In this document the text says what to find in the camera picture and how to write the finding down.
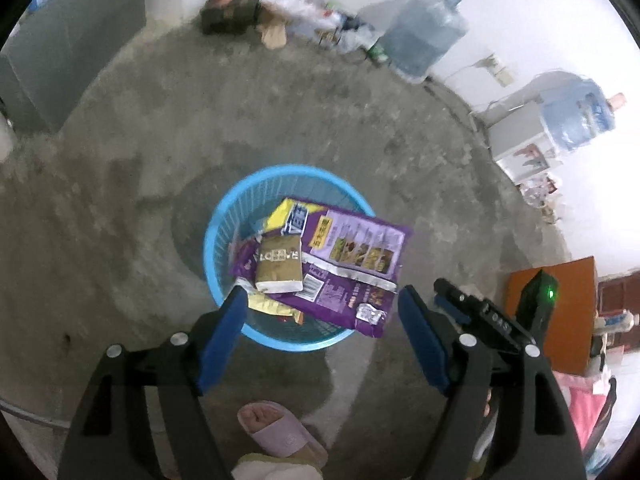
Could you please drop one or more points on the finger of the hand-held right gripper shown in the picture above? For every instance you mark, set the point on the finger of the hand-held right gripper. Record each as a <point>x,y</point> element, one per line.
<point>490,317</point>
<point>450,307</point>

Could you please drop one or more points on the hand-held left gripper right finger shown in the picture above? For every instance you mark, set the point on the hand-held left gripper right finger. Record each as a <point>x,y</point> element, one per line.
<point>425,345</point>

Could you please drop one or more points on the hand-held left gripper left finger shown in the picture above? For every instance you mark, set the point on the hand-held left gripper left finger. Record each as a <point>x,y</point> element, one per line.
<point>220,345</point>

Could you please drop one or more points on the small brown snack packet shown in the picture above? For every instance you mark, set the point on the small brown snack packet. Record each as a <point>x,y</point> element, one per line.
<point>277,270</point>

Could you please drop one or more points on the purple snack packet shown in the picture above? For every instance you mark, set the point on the purple snack packet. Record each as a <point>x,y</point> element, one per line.
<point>350,250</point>

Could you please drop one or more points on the yellow snack packet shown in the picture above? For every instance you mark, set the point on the yellow snack packet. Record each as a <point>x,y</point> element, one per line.
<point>295,215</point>

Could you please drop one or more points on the blue plastic wastebasket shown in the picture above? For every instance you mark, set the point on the blue plastic wastebasket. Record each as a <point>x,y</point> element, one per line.
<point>240,195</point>

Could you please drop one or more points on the orange wooden stool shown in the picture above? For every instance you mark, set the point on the orange wooden stool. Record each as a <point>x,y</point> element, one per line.
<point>575,320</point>

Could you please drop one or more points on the orange gold snack packet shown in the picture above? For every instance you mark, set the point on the orange gold snack packet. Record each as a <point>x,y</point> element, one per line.
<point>272,306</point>

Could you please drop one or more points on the pink slipper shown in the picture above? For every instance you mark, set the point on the pink slipper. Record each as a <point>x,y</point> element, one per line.
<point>280,435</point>

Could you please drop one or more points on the pink cloth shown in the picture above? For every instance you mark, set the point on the pink cloth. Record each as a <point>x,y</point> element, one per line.
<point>585,410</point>

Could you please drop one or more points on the white water dispenser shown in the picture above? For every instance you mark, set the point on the white water dispenser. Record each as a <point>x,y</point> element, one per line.
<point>520,140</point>

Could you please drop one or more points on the clear blue water jug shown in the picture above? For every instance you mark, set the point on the clear blue water jug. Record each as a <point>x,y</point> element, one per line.
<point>425,35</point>
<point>580,110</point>

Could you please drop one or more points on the pile of plastic bags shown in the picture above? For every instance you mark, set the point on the pile of plastic bags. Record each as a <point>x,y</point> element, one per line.
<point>325,20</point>

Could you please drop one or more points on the grey cabinet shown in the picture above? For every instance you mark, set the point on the grey cabinet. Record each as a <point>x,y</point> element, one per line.
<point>75,50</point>

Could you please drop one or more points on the dark box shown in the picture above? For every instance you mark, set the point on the dark box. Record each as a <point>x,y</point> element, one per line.
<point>230,12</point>

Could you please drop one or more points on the white wall socket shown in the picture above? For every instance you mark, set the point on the white wall socket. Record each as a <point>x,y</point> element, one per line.
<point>502,71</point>

